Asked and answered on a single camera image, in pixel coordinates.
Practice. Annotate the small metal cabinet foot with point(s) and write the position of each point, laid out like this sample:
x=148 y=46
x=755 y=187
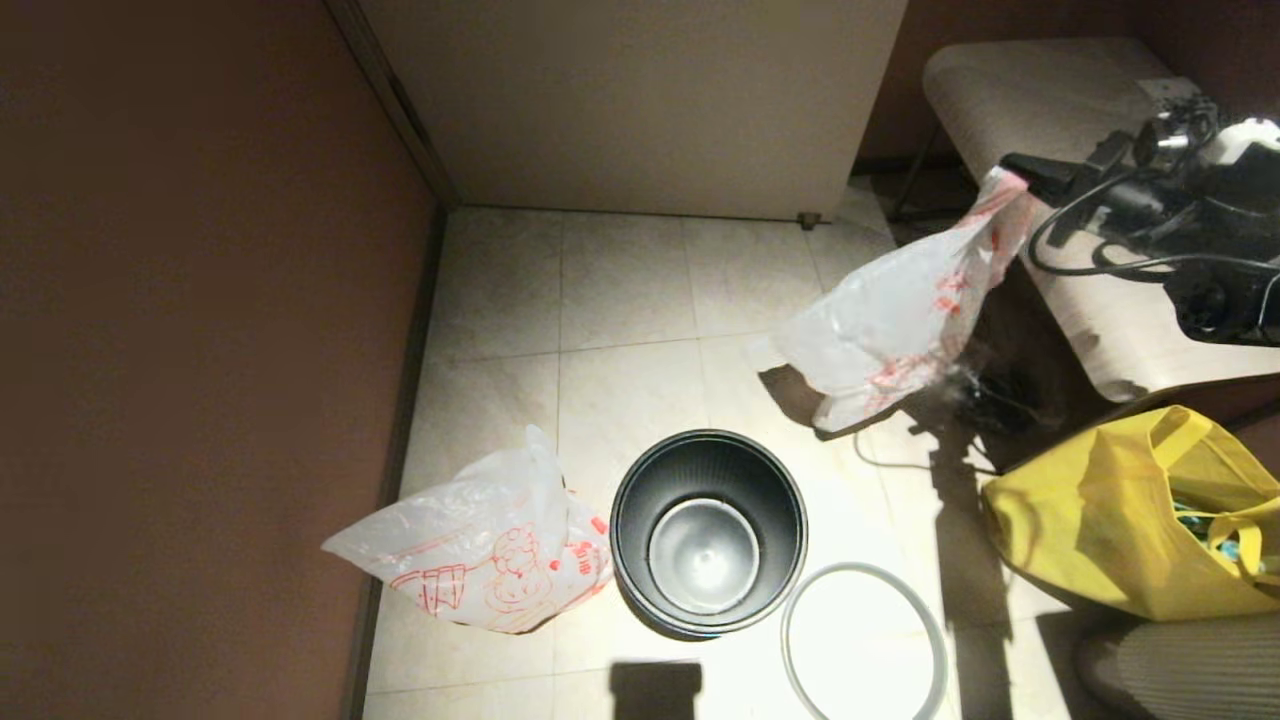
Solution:
x=808 y=222

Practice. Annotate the light wood-grain table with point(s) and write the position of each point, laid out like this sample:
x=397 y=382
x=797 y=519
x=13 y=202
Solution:
x=1040 y=110

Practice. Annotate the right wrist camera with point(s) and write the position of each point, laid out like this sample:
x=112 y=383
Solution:
x=1235 y=140

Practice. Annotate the white cabinet panel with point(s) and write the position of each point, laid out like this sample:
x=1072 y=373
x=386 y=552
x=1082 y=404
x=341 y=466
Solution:
x=640 y=100

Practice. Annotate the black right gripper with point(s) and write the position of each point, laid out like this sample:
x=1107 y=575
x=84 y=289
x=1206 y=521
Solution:
x=1130 y=195

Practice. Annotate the used white bin liner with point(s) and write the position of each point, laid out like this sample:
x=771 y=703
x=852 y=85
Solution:
x=890 y=320

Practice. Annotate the black trash bin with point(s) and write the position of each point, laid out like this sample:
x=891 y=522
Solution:
x=640 y=560

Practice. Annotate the dark metal table leg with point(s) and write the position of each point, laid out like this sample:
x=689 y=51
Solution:
x=912 y=180

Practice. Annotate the ribbed beige cushion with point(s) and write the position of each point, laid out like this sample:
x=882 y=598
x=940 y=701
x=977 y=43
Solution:
x=1190 y=670

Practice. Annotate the clear red-print plastic bag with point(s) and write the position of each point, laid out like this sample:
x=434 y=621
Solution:
x=470 y=540

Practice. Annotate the printed white card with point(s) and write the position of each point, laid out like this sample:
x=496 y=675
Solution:
x=1170 y=88

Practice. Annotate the crumpled clear plastic wrap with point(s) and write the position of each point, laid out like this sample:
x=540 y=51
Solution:
x=985 y=400

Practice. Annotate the yellow tote bag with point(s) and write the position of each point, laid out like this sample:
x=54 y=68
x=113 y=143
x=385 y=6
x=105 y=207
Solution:
x=1100 y=530

